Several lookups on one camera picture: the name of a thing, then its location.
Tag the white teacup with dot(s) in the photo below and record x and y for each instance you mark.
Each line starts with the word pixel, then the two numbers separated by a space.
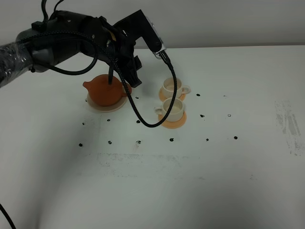
pixel 167 88
pixel 176 112

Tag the beige round teapot saucer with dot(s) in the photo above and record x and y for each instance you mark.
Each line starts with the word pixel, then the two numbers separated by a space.
pixel 106 109

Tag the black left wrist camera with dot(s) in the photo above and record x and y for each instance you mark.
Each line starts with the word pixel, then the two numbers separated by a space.
pixel 138 25

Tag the near white teacup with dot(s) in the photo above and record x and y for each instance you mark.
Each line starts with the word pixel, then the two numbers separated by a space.
pixel 176 112

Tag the near orange coaster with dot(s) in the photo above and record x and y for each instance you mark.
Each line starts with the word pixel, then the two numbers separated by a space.
pixel 177 124

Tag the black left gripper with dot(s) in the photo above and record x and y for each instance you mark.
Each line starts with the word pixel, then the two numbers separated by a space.
pixel 120 46

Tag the far white teacup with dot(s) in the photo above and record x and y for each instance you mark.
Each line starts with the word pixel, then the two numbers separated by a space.
pixel 167 88

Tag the orange coaster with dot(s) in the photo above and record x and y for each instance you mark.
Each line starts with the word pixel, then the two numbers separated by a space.
pixel 162 97
pixel 177 124

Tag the brown clay teapot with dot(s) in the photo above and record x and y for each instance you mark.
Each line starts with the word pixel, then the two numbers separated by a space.
pixel 104 94

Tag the far orange coaster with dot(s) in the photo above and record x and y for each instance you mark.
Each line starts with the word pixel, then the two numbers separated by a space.
pixel 162 97

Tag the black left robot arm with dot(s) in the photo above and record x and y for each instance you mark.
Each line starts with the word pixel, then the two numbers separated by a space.
pixel 47 44

